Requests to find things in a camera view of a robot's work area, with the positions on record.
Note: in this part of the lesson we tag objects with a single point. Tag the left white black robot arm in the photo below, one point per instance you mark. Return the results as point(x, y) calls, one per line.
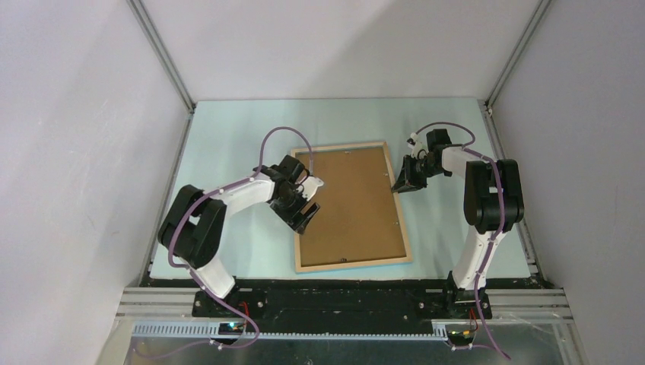
point(192, 228)

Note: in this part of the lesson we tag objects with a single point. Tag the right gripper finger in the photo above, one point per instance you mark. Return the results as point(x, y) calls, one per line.
point(407, 184)
point(407, 173)

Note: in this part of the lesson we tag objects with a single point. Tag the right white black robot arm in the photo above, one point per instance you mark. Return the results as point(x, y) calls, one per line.
point(492, 203)

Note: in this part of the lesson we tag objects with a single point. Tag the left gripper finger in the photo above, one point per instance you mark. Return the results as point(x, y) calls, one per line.
point(305, 217)
point(291, 221)

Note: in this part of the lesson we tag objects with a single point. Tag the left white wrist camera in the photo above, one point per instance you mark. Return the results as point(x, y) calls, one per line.
point(309, 186)

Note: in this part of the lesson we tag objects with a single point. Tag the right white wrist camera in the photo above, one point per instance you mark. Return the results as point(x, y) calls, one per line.
point(418, 147)

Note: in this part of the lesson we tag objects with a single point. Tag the light wooden picture frame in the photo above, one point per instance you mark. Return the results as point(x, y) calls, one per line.
point(353, 265)

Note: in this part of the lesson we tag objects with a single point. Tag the brown fibreboard backing board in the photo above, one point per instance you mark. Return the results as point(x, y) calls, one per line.
point(358, 206)

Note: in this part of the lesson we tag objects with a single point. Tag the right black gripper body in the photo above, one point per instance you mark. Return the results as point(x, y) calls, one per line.
point(427, 171)

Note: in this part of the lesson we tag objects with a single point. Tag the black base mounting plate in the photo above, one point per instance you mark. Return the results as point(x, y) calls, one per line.
point(340, 307)

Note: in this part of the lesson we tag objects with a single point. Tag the aluminium corner post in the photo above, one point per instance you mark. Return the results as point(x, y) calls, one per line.
point(152, 34)
point(517, 52)

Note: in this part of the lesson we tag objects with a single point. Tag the left aluminium corner post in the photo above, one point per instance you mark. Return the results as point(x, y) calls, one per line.
point(152, 34)

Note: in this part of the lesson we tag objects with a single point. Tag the aluminium rail frame front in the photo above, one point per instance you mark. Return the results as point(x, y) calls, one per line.
point(168, 311)

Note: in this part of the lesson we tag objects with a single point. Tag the right aluminium corner post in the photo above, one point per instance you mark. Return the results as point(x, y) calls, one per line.
point(517, 52)

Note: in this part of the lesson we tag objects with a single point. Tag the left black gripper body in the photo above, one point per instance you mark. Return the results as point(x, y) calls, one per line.
point(293, 200)

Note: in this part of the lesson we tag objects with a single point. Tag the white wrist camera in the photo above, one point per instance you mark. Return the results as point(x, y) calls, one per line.
point(309, 186)
point(418, 147)

